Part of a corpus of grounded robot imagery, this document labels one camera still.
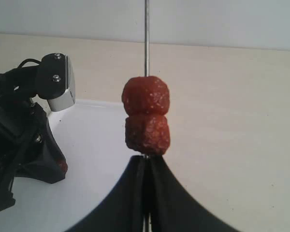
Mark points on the white rectangular plastic tray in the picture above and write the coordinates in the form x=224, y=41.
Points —
x=91, y=135

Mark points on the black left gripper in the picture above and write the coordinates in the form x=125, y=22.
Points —
x=17, y=130

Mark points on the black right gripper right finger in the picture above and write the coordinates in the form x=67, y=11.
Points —
x=174, y=209

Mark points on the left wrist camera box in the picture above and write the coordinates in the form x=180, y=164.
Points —
x=55, y=81

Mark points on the thin metal skewer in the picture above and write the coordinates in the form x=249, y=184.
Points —
x=146, y=72

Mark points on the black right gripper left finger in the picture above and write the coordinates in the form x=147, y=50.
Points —
x=122, y=209

